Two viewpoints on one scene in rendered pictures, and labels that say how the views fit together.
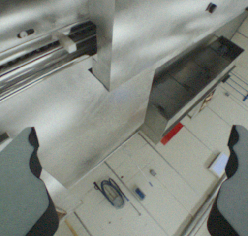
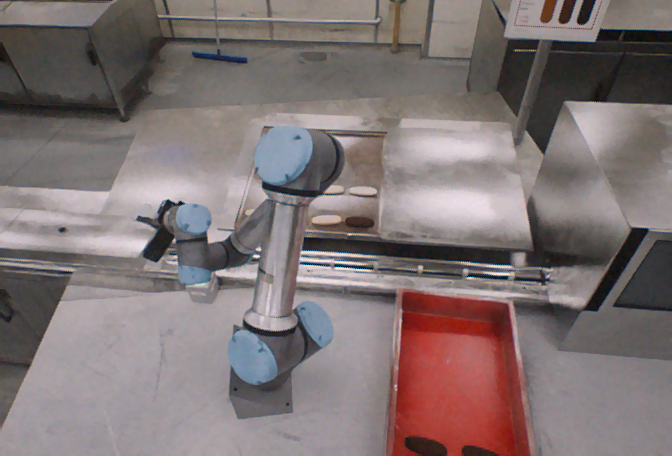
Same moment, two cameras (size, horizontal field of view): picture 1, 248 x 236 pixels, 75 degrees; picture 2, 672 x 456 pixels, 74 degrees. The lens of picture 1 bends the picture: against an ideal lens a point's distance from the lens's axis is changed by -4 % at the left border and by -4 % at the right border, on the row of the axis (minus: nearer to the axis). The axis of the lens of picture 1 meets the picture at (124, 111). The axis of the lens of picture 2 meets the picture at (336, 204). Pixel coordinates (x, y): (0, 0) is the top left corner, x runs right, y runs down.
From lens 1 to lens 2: 1.32 m
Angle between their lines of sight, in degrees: 28
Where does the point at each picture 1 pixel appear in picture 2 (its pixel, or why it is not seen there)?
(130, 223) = not seen: outside the picture
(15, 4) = (171, 269)
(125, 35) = (138, 242)
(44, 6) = (163, 266)
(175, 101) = (50, 47)
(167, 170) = not seen: outside the picture
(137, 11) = (129, 249)
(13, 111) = (215, 235)
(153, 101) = (100, 79)
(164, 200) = not seen: outside the picture
